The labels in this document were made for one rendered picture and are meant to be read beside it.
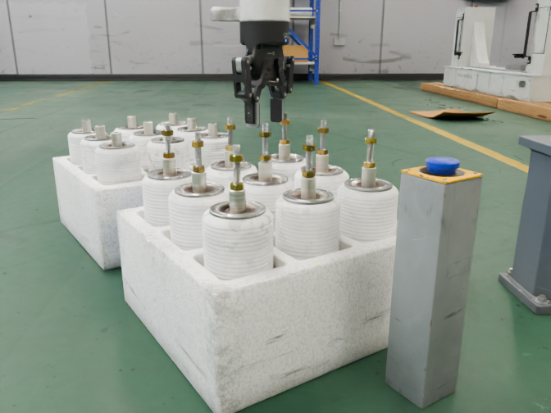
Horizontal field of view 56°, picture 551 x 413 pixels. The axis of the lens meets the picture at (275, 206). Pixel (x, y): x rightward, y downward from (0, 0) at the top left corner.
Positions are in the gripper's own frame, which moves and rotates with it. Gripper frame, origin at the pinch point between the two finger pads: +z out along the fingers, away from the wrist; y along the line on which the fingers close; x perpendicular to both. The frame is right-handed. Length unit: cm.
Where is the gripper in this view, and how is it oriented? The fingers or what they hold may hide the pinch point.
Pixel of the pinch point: (265, 116)
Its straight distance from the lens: 82.6
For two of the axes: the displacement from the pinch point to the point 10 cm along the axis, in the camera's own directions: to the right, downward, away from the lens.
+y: 5.5, -2.5, 8.0
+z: 0.0, 9.5, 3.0
